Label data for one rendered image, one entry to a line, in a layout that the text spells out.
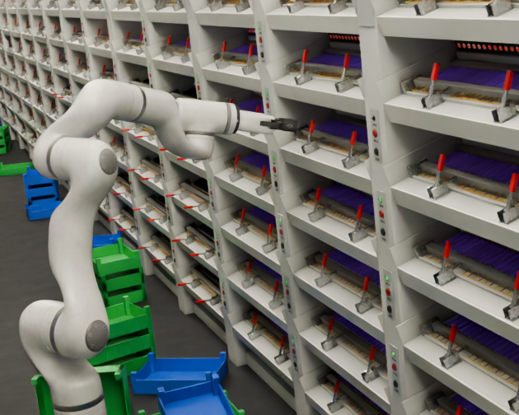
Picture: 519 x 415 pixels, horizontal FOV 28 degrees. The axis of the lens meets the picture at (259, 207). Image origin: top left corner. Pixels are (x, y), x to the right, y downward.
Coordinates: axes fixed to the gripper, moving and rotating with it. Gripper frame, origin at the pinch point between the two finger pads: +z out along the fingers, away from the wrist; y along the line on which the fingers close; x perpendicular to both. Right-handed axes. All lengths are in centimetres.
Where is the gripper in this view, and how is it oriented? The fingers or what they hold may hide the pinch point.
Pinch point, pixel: (287, 124)
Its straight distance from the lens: 279.3
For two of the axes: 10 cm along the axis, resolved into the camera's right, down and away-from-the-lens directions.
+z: 9.3, 0.6, 3.6
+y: 3.4, 1.8, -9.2
